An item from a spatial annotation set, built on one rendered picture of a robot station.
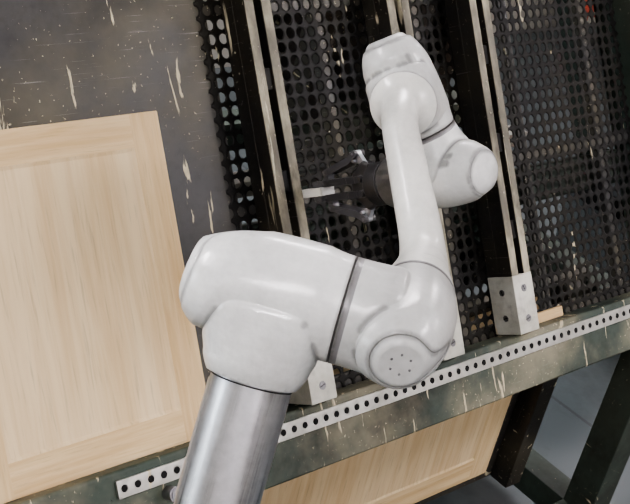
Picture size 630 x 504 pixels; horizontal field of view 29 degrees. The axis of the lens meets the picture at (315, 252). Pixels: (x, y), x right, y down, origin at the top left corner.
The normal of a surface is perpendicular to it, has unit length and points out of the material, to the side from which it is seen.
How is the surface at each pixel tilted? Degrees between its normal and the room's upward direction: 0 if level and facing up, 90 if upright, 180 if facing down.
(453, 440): 90
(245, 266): 42
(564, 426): 0
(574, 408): 0
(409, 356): 86
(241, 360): 69
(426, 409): 58
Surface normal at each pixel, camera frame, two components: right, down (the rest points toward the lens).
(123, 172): 0.63, -0.04
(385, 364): 0.07, 0.44
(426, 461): 0.62, 0.49
